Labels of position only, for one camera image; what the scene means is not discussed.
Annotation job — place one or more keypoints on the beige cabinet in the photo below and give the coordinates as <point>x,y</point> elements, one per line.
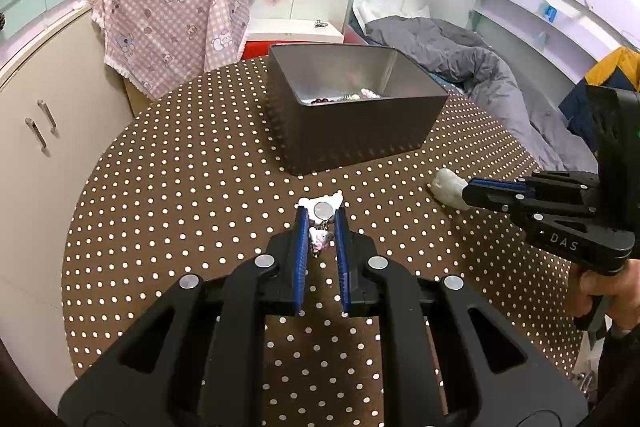
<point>75,82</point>

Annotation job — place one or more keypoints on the black binder clip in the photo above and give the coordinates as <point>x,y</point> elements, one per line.
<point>320,24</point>

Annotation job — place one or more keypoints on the brown polka dot tablecloth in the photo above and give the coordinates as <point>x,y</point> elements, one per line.
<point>200,182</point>

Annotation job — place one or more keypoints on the yellow and navy jacket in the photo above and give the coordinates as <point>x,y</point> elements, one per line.
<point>615,67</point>

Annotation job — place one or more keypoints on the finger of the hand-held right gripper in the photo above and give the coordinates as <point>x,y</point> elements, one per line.
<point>500,182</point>
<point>492,199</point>

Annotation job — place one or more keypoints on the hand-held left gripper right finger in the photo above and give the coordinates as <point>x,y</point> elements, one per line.
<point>342,262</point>

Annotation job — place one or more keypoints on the white pillow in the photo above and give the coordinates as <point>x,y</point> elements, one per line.
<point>390,12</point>

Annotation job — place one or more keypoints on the small blue shelf object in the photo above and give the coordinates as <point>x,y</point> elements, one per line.
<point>550,13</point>

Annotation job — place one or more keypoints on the pale jade pendant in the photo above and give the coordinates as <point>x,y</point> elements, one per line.
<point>446,188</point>

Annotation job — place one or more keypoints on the grey duvet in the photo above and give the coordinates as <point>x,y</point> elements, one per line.
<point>450,42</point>

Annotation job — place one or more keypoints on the person's right hand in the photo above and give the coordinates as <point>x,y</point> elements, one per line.
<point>625,302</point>

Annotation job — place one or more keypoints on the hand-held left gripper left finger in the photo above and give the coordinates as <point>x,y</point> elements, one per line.
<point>301,257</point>

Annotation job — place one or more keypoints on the red storage bench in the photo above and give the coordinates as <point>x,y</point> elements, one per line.
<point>255,50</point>

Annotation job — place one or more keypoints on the pink white cat charm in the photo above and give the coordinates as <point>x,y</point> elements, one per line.
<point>321,237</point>

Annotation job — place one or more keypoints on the lilac bedside shelf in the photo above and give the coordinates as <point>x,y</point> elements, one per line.
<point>525,17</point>

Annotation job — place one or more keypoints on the pink checked cloth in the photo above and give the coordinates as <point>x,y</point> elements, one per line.
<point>170,32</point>

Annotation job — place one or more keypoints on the grey metal box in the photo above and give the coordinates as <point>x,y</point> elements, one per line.
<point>350,137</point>

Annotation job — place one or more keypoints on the small items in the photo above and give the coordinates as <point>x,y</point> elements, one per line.
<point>369,93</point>

